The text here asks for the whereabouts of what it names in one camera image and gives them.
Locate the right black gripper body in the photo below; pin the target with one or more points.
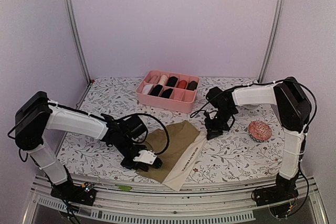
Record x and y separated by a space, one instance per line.
221 123

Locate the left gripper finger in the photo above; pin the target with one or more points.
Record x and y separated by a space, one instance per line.
145 167
129 163

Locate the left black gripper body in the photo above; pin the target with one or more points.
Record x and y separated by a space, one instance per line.
125 146

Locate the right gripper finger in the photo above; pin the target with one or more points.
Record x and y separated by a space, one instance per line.
211 134
208 124

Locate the khaki underwear cream waistband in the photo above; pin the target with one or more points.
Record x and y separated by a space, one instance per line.
186 144

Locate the pink divided storage box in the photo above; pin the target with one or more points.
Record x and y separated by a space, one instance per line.
181 100

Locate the black underwear white trim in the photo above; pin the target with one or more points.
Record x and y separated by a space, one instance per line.
167 93

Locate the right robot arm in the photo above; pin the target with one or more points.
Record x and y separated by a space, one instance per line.
295 113

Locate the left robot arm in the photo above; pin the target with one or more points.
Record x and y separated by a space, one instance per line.
40 113

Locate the olive rolled underwear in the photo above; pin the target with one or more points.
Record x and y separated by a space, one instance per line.
192 86

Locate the red rolled underwear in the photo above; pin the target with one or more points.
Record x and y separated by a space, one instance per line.
182 84

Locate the black rolled underwear back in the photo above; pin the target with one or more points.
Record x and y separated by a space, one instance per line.
172 81

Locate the black rolled underwear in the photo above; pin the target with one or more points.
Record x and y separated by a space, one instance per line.
156 90
172 81

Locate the black rolled underwear front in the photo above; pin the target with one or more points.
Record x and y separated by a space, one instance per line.
156 90

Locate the beige rolled underwear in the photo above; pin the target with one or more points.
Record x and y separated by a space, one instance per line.
163 79

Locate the green tape scrap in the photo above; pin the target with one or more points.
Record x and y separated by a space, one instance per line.
124 187

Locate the white bowl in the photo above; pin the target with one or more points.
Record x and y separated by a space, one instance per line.
251 106

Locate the red patterned bowl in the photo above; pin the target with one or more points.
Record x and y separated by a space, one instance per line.
259 131

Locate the floral table mat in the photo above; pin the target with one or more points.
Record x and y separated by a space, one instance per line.
232 157

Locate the white folded cloth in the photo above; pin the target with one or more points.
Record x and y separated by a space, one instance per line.
147 88

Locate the pink folded cloth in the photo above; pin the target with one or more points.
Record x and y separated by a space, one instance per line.
153 80

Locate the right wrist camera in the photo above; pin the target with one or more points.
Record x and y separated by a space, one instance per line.
208 114

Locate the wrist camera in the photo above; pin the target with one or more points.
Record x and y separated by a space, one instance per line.
145 156
208 114

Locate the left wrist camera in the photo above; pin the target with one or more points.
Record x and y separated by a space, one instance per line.
145 156

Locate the aluminium front rail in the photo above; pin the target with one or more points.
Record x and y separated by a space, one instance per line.
226 202

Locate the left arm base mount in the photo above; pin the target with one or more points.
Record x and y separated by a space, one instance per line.
84 194

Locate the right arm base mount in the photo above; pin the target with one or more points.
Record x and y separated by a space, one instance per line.
283 190

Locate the right aluminium frame post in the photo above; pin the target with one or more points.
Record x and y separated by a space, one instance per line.
271 40

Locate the aluminium frame post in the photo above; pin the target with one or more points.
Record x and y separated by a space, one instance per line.
76 38
271 40

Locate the left aluminium frame post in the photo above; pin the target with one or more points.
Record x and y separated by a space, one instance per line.
76 38

